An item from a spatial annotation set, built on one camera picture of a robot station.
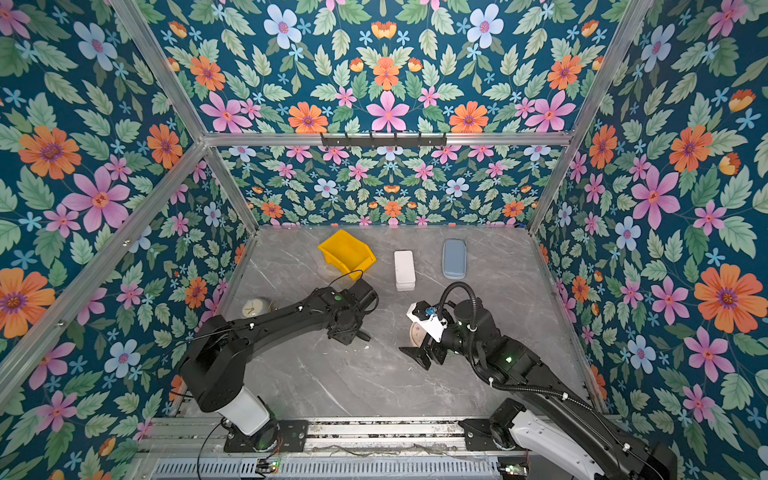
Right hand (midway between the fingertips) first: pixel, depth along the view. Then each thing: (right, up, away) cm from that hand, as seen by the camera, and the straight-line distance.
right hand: (411, 327), depth 70 cm
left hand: (-13, -2, +16) cm, 20 cm away
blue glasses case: (+16, +15, +39) cm, 45 cm away
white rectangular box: (-2, +12, +34) cm, 36 cm away
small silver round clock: (-50, 0, +23) cm, 55 cm away
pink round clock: (+2, -7, +19) cm, 20 cm away
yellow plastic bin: (-23, +18, +39) cm, 49 cm away
